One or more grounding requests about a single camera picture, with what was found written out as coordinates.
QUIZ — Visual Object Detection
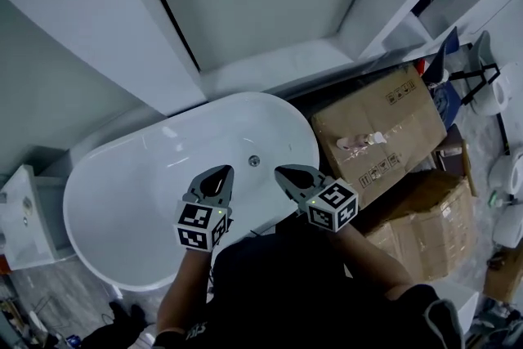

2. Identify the blue chair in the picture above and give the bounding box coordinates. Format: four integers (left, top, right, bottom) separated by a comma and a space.
422, 26, 462, 126

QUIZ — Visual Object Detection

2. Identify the person's left forearm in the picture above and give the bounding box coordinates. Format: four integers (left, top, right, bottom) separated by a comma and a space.
154, 248, 214, 337

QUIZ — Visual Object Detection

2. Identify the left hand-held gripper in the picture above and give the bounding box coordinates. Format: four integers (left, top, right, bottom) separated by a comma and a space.
173, 164, 235, 254

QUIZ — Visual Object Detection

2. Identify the clear pink bottle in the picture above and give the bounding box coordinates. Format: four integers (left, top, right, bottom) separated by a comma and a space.
336, 132, 387, 151

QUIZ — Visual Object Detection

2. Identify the white vanity cabinet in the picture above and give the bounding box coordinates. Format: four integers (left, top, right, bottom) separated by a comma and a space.
0, 163, 75, 271

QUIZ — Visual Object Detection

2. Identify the person's black shirt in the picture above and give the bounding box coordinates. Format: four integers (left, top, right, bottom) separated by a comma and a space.
152, 212, 465, 349

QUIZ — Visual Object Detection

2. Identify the cardboard box with printed symbols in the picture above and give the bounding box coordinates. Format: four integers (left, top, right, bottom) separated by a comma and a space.
311, 63, 449, 210

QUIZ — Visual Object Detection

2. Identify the grey chair with black legs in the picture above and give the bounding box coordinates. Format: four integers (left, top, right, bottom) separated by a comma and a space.
449, 30, 502, 107

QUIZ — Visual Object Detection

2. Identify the white oval bathtub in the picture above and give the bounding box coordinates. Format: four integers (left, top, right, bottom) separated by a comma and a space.
62, 92, 321, 293

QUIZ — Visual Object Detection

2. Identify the tape-wrapped cardboard box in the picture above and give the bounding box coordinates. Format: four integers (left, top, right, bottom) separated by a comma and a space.
362, 169, 480, 284

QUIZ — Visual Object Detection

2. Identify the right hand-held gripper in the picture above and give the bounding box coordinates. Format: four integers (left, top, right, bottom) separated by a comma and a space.
273, 163, 360, 234

